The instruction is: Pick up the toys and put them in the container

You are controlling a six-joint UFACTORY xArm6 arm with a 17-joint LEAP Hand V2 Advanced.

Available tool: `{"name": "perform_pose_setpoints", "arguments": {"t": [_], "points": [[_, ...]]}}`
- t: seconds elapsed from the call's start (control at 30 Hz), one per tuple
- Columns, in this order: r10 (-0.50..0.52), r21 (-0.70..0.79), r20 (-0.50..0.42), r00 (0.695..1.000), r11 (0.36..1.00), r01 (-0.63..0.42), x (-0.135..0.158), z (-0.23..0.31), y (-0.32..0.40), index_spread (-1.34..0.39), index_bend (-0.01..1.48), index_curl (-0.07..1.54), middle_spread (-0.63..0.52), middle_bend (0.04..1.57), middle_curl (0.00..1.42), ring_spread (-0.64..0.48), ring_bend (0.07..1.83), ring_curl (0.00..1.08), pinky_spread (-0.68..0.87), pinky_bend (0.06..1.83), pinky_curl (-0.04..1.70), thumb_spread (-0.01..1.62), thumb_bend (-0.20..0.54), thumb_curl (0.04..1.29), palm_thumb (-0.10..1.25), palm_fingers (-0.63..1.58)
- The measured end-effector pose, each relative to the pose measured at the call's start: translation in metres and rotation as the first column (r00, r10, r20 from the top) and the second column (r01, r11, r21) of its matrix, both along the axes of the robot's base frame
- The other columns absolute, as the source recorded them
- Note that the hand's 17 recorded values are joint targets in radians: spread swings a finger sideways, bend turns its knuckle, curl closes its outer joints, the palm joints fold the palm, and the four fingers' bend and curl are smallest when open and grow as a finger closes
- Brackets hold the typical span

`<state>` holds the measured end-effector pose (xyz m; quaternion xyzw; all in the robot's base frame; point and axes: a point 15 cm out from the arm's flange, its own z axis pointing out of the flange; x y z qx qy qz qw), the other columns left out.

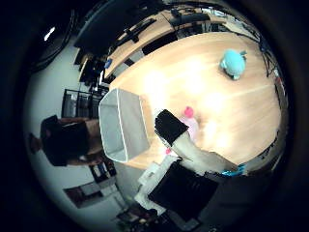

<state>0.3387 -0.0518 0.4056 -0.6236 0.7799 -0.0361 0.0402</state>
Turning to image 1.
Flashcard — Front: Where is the turquoise plush toy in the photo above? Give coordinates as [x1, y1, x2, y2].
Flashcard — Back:
[219, 48, 248, 81]

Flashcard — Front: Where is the pink plush toy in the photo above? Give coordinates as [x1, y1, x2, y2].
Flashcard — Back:
[165, 105, 201, 156]

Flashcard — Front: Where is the white plastic bin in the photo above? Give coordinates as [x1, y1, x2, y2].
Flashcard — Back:
[98, 88, 153, 163]

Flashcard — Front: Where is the dark bookshelf with items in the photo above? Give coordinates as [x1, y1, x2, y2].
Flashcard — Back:
[89, 159, 118, 184]

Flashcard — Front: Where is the low white cabinet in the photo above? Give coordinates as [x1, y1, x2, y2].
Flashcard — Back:
[63, 178, 119, 209]

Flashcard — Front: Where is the person in black shirt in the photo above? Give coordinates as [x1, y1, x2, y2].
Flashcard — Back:
[28, 114, 105, 167]

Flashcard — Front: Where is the wooden desk with monitors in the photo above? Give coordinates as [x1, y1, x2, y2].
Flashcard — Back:
[102, 6, 233, 80]

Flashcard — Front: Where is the black computer monitor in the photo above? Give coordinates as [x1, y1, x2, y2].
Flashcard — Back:
[168, 12, 211, 27]

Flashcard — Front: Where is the black wire shelf rack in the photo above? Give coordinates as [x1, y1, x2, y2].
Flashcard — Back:
[61, 88, 109, 120]

